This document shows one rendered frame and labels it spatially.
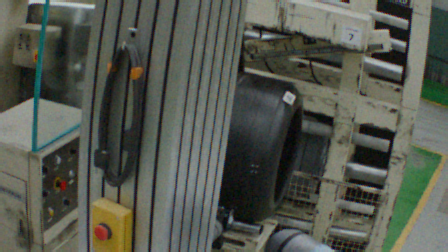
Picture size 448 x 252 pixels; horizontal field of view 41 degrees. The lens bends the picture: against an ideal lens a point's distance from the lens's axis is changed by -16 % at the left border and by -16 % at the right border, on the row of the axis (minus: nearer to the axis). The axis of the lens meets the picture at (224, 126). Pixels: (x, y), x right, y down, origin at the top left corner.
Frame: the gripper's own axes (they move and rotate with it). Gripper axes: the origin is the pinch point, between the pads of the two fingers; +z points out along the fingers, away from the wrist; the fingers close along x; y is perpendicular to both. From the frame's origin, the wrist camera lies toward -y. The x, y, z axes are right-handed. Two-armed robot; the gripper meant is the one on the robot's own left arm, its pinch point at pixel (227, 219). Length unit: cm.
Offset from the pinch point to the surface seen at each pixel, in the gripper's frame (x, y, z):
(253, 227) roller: -6.7, -7.1, 17.8
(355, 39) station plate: -30, 74, 41
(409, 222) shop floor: -88, -66, 279
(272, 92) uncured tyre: -3.8, 46.8, 16.2
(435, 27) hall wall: -101, 116, 923
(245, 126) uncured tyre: 1.1, 34.4, 4.3
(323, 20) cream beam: -15, 78, 41
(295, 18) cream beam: -3, 76, 41
